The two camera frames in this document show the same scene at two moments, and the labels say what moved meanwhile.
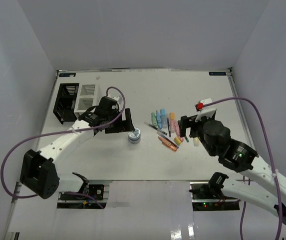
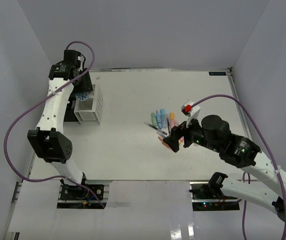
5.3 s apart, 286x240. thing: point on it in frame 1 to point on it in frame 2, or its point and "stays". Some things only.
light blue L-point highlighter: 163,117 stays
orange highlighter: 167,144 stays
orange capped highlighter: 172,118 stays
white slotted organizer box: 86,99 stays
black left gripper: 129,126 to 87,86
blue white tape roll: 134,137 to 82,96
